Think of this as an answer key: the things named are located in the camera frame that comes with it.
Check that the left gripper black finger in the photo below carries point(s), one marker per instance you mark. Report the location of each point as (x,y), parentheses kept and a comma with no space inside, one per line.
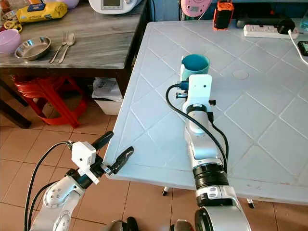
(122,159)
(103,139)

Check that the teal ceramic mug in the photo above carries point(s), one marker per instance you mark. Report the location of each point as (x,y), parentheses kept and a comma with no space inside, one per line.
(195,64)

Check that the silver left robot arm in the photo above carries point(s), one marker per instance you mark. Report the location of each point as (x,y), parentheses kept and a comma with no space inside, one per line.
(60,199)

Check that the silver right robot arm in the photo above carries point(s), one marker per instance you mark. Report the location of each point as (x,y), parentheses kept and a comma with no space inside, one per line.
(204,149)

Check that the white storage box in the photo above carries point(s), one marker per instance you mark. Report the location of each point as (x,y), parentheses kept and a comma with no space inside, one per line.
(108,98)

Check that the black robot left foot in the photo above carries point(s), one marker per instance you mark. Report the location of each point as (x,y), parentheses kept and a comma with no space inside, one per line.
(125,225)

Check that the red plastic stool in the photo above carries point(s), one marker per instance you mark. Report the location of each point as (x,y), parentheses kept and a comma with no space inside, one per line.
(48,94)

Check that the grey wooden table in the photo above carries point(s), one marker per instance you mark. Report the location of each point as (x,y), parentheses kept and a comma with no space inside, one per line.
(101,43)

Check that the steel spoon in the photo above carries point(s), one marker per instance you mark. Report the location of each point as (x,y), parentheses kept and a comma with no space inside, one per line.
(68,44)

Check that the steel fork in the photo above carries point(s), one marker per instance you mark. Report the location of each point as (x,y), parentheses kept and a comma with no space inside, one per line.
(58,47)

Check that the stainless steel plate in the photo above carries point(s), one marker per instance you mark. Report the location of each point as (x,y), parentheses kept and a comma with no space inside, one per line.
(32,48)

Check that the white kitchen appliance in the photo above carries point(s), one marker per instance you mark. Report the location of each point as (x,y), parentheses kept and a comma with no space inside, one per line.
(115,6)

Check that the purple plastic bowl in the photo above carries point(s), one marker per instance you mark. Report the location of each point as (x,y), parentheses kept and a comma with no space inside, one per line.
(8,41)

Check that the yellow food package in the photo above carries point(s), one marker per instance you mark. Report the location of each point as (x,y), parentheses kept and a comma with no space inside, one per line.
(42,12)

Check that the white plastic table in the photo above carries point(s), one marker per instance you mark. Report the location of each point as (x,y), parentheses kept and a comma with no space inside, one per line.
(260,120)

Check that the round white table cap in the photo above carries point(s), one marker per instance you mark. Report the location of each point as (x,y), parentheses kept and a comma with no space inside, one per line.
(240,74)

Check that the pink round gadget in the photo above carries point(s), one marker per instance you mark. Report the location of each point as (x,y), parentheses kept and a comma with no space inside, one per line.
(196,8)

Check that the orange black handheld device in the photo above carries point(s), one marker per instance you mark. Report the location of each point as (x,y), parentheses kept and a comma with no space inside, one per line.
(223,17)

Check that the white power strip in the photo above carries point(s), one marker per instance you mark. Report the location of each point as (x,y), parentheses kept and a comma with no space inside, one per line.
(264,31)

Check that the black power plug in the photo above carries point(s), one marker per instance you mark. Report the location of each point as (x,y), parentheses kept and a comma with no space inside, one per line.
(286,25)

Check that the black phone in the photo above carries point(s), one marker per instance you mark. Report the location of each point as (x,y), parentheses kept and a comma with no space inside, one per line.
(303,48)

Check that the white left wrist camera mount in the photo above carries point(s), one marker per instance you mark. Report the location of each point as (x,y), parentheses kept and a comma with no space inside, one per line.
(83,155)

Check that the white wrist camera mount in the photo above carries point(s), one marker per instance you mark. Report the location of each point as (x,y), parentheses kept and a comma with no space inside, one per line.
(198,89)
(83,155)

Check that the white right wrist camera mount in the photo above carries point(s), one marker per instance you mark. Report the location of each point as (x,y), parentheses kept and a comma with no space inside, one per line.
(198,89)

